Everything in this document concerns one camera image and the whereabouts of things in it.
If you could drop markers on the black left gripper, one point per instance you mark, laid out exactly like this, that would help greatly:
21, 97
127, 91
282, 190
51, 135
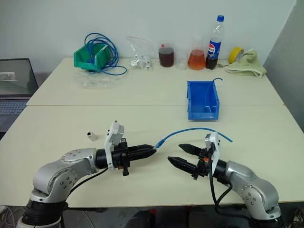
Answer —
120, 156

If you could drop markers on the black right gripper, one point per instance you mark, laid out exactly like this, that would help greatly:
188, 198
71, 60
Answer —
203, 166

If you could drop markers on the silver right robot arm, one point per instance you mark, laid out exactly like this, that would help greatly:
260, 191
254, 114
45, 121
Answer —
251, 185

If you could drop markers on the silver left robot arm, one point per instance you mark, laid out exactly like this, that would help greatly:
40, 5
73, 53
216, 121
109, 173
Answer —
71, 164

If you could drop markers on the white network coupler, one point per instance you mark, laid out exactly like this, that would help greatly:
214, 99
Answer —
92, 136

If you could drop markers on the blue plastic bin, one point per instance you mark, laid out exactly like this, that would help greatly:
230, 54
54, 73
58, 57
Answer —
197, 102

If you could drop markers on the green plastic bin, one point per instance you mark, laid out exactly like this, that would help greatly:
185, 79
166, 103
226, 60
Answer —
82, 58

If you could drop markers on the clear plastic bag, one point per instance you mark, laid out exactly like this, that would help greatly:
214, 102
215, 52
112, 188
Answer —
95, 82

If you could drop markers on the zip bag of couplers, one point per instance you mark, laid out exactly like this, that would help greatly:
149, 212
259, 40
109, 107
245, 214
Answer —
140, 59

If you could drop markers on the small empty clear beaker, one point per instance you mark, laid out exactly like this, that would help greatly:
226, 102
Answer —
181, 65

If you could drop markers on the flask with orange liquid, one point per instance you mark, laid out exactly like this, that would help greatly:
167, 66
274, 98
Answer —
196, 61

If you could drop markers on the beaker with dark red liquid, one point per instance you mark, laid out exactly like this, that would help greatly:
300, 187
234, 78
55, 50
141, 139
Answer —
166, 58

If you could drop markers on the small silver metal object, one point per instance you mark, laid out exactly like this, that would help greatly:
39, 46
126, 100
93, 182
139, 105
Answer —
222, 65

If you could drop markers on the cola bottle with blue cap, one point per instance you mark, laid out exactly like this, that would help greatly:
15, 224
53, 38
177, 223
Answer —
213, 51

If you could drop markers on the yellow tape roll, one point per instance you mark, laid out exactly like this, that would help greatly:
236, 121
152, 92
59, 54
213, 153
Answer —
234, 55

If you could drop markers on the pale green towel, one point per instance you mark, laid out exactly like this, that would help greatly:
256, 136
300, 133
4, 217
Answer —
249, 64

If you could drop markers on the grey partition panel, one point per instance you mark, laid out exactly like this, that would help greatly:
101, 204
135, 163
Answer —
287, 71

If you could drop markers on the grey laptop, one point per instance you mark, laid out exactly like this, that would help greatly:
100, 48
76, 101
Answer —
14, 78

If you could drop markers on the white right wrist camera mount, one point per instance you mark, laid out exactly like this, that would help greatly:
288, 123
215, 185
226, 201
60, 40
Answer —
215, 147

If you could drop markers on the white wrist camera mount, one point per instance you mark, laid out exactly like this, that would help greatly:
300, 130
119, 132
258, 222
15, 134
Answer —
215, 147
113, 135

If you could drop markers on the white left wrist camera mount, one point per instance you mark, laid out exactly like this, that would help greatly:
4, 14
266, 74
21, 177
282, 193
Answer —
113, 135

